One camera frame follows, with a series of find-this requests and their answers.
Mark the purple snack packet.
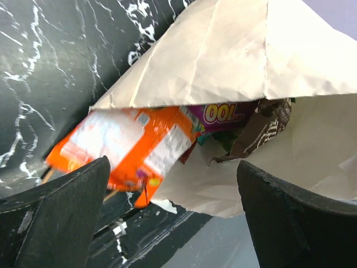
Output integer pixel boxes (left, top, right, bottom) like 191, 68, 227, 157
181, 100, 259, 134

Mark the orange snack packet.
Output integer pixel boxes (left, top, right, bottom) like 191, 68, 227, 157
46, 106, 200, 208

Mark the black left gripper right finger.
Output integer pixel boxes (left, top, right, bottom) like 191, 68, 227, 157
237, 160, 356, 267

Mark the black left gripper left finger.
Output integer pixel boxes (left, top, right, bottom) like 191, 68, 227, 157
1, 157, 110, 267

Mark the beige paper bag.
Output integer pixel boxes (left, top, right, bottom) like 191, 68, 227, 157
94, 1, 356, 201

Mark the brown sea salt packet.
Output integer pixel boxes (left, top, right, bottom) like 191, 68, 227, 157
212, 98, 295, 163

